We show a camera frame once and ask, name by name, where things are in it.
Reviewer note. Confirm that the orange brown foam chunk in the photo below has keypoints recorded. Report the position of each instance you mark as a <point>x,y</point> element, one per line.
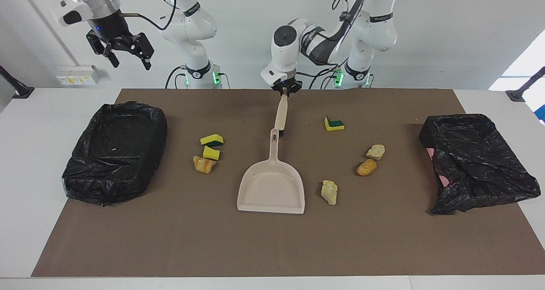
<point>366,167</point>

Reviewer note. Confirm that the black stand with foot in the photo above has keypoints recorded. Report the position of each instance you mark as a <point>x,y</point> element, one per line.
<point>15,87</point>
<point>526,87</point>

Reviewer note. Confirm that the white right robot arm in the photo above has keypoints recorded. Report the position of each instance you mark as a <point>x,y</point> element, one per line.
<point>187,30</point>

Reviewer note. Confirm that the blue object at edge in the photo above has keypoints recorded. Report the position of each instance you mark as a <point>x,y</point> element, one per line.
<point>541,113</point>

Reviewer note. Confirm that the white wall socket box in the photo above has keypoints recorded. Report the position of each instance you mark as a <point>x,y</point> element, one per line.
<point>78,74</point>

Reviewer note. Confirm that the small yellow sponge piece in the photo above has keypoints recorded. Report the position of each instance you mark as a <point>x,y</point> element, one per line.
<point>210,153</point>

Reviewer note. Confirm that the yellow green notched sponge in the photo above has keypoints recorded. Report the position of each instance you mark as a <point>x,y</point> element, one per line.
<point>334,124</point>

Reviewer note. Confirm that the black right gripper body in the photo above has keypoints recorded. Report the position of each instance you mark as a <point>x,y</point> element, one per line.
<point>113,30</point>

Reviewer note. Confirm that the orange yellow sponge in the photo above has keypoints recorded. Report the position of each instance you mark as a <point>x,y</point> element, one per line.
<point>204,164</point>

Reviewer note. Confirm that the brown table mat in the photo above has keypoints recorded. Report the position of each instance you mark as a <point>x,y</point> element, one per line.
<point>272,247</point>

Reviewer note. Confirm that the yellow green wedge sponge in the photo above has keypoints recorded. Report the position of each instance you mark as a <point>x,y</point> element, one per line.
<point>211,139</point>

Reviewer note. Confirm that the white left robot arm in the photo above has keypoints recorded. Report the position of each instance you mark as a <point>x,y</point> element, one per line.
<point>285,47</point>

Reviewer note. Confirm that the bin lined with black bag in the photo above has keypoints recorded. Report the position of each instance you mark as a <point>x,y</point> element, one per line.
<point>115,153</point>

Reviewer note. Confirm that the pale yellow white foam chunk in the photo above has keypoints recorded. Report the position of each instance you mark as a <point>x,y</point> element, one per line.
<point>329,192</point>

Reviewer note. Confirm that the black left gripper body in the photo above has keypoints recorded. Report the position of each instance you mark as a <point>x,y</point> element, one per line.
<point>289,84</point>

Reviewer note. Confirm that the beige brush with black bristles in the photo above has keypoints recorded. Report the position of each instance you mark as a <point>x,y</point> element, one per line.
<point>281,113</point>

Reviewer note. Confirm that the pink bin under black bag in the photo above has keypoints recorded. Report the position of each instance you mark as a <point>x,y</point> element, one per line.
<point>472,162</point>

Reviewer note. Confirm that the white wall conduit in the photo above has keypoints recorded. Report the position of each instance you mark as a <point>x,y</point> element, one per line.
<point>64,46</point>

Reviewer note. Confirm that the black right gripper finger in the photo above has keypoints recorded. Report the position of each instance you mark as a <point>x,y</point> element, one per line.
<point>111,58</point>
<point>144,49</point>

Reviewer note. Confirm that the beige plastic dustpan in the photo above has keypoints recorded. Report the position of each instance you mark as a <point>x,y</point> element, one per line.
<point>272,188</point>

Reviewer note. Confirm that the pale beige foam piece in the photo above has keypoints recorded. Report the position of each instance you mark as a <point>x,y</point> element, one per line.
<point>375,152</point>

